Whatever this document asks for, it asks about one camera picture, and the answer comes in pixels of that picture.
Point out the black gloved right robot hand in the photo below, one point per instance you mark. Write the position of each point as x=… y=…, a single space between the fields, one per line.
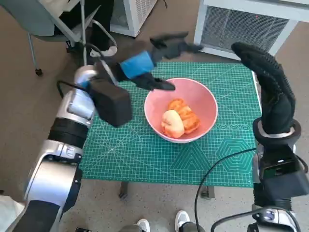
x=275 y=96

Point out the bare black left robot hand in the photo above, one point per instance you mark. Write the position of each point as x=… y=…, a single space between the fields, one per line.
x=137 y=65

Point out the round toy bread bun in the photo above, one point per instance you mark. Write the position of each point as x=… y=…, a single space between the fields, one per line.
x=172 y=123

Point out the pink bowl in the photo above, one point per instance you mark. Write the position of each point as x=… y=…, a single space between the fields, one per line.
x=205 y=101

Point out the striped toy bread loaf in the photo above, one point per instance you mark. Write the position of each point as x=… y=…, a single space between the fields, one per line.
x=192 y=119

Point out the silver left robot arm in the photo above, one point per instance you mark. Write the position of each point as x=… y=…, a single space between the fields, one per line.
x=55 y=176

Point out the seated person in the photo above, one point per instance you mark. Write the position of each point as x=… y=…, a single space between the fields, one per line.
x=101 y=33

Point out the small white vented appliance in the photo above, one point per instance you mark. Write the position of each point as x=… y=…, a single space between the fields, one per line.
x=135 y=14

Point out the large white vented appliance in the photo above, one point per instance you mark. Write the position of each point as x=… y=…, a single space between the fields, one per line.
x=241 y=24

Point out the green cutting mat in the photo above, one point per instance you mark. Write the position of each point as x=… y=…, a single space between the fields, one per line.
x=144 y=154

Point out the black table leg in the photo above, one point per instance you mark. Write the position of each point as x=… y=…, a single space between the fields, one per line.
x=207 y=192
x=123 y=190

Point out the grey office chair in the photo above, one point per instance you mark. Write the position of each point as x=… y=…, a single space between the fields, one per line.
x=24 y=21

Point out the person's feet in white shoes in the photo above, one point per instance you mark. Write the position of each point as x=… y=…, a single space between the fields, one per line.
x=182 y=218

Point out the person in white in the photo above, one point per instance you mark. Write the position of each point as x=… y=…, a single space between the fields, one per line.
x=9 y=215

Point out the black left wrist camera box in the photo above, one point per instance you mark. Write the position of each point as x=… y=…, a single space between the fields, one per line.
x=111 y=104

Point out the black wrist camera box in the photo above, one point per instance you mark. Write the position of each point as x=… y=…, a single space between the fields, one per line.
x=287 y=183
x=111 y=104

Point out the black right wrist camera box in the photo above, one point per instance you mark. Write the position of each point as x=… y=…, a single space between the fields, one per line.
x=287 y=183

